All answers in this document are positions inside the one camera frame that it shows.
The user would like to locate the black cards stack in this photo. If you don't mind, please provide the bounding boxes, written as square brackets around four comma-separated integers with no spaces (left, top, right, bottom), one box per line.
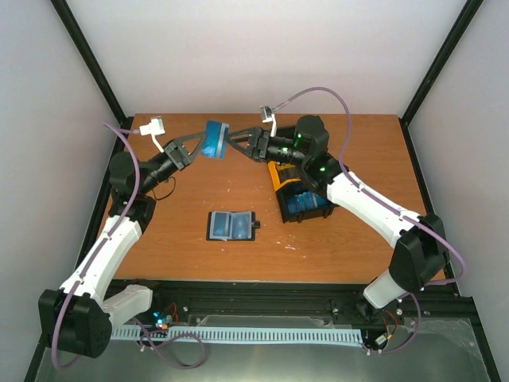
[278,166,300,182]

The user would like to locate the yellow bin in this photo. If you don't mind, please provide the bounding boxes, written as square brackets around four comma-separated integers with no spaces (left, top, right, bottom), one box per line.
[267,161,303,194]

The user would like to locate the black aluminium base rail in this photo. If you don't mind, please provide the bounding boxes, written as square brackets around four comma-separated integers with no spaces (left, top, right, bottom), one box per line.
[71,280,476,327]

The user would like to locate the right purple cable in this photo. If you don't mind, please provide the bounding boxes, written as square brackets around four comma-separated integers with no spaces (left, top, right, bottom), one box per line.
[274,87,466,353]

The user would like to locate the black frame post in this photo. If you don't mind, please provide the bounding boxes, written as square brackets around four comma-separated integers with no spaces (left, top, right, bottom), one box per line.
[400,0,485,124]
[50,0,132,126]

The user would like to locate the black leather card holder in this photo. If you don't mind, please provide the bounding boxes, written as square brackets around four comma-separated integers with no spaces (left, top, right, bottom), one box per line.
[206,211,261,241]

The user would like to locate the green led circuit board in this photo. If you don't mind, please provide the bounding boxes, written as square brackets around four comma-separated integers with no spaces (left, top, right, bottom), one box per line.
[153,311,179,329]

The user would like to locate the blue VIP card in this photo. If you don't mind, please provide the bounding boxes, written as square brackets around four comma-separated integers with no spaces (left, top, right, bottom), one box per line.
[210,212,231,240]
[232,214,251,240]

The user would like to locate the light blue cable duct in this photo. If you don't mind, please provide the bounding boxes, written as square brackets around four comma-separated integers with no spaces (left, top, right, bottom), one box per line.
[109,324,365,347]

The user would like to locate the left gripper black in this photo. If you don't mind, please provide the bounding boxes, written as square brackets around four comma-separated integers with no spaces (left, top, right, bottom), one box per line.
[140,132,208,194]

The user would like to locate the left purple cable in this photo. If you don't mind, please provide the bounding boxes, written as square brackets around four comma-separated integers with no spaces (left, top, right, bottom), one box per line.
[51,122,141,370]

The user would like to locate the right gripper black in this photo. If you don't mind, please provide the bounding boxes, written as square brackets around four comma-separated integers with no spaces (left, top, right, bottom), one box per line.
[223,127,308,167]

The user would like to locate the black bin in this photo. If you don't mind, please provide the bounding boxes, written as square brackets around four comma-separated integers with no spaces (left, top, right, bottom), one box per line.
[276,125,297,140]
[275,181,336,223]

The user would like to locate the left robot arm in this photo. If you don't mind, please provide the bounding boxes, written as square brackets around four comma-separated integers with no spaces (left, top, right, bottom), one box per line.
[38,132,207,358]

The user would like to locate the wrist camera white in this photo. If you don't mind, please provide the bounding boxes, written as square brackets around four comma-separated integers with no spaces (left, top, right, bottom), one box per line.
[260,106,278,137]
[138,116,165,153]

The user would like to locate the blue cards stack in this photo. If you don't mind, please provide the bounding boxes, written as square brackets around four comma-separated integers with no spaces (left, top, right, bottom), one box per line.
[286,191,328,214]

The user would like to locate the right black frame post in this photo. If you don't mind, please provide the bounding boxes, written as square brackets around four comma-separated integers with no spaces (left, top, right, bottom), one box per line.
[400,0,485,124]

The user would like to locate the left black frame post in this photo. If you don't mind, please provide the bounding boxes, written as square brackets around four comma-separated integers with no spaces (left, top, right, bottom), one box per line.
[50,0,132,126]

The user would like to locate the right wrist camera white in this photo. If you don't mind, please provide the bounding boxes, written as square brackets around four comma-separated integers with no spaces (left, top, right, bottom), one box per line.
[260,106,278,137]

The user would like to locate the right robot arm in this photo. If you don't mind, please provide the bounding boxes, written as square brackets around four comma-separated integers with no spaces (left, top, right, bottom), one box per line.
[227,115,453,310]

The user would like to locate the purple cable loop bottom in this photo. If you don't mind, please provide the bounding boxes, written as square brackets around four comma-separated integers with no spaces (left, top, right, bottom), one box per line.
[134,320,208,369]

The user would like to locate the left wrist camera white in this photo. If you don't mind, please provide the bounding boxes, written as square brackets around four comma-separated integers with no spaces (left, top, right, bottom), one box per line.
[138,116,165,153]

